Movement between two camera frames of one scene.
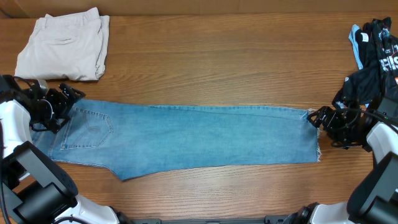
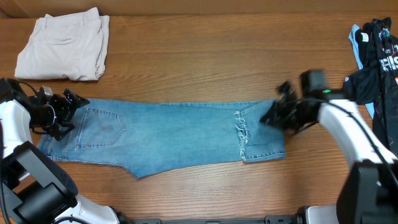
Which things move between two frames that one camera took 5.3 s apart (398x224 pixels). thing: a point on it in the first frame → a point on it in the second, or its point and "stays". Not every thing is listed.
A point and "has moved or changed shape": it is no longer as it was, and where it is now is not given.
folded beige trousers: (71, 45) stays
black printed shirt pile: (377, 48) stays
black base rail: (268, 219) stays
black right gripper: (334, 116) → (273, 118)
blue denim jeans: (134, 140) has moved or changed shape
